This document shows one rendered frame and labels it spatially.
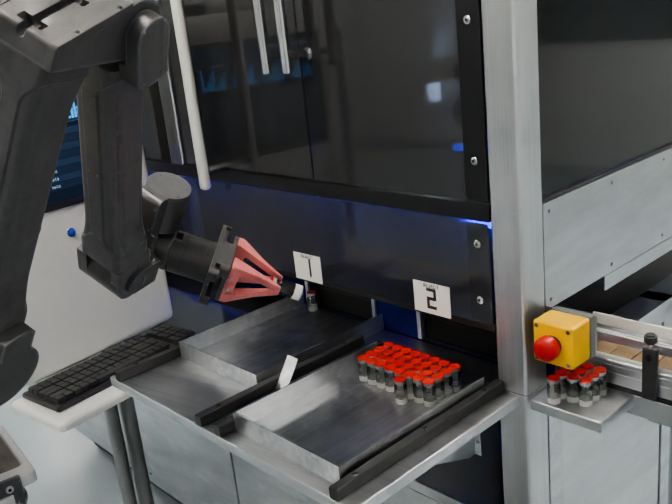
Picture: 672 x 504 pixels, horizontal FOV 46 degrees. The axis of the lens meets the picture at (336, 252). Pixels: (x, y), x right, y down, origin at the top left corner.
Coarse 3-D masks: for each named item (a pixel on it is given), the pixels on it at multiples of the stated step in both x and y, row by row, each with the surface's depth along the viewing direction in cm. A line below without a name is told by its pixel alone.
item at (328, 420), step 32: (352, 352) 149; (288, 384) 139; (320, 384) 144; (352, 384) 143; (480, 384) 134; (256, 416) 135; (288, 416) 135; (320, 416) 134; (352, 416) 132; (384, 416) 131; (416, 416) 130; (288, 448) 121; (320, 448) 124; (352, 448) 123; (384, 448) 119
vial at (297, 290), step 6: (276, 282) 107; (282, 282) 107; (288, 282) 107; (282, 288) 107; (288, 288) 107; (294, 288) 107; (300, 288) 107; (282, 294) 107; (288, 294) 107; (294, 294) 107; (300, 294) 107
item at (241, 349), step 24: (264, 312) 177; (288, 312) 181; (312, 312) 179; (192, 336) 164; (216, 336) 168; (240, 336) 170; (264, 336) 169; (288, 336) 167; (312, 336) 166; (336, 336) 157; (192, 360) 160; (216, 360) 153; (240, 360) 158; (264, 360) 157
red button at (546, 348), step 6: (546, 336) 123; (540, 342) 123; (546, 342) 122; (552, 342) 122; (534, 348) 124; (540, 348) 123; (546, 348) 122; (552, 348) 122; (558, 348) 122; (540, 354) 123; (546, 354) 122; (552, 354) 122; (558, 354) 123; (546, 360) 123; (552, 360) 123
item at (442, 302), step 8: (416, 280) 144; (416, 288) 144; (424, 288) 143; (432, 288) 141; (440, 288) 140; (448, 288) 138; (416, 296) 145; (424, 296) 143; (432, 296) 142; (440, 296) 140; (448, 296) 139; (416, 304) 145; (424, 304) 144; (432, 304) 142; (440, 304) 141; (448, 304) 139; (432, 312) 143; (440, 312) 141; (448, 312) 140
